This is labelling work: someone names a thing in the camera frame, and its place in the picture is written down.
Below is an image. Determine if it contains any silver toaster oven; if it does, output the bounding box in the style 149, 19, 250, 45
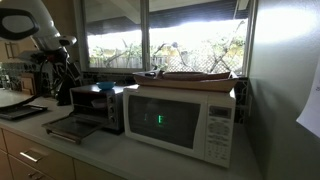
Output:
42, 84, 125, 145

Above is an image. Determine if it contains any dark metal pot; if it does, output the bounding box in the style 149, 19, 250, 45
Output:
55, 83, 75, 107

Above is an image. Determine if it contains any white wall calendar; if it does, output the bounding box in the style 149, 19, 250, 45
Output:
295, 56, 320, 140

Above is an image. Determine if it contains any black baking tray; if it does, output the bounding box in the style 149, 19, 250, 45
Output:
0, 104, 49, 121

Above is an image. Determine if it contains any wooden serving tray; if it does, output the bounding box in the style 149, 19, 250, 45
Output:
132, 69, 240, 93

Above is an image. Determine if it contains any white microwave oven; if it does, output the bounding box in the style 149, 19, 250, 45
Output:
122, 84, 237, 169

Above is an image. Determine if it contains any metal drawer handle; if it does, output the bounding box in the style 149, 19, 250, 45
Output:
27, 171, 45, 180
19, 149, 43, 164

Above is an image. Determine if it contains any window frame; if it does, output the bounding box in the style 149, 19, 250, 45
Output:
73, 0, 260, 78

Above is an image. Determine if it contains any blue plastic bowl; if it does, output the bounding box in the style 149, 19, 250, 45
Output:
96, 81, 117, 91

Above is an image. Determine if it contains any purple plastic bowl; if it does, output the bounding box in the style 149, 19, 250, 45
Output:
91, 98, 108, 110

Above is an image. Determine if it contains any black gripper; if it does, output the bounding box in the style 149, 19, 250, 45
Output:
49, 53, 82, 86

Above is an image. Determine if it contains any wooden box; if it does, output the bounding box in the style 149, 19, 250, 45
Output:
19, 72, 38, 96

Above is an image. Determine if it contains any wooden counter cabinet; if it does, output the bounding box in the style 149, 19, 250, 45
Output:
0, 128, 125, 180

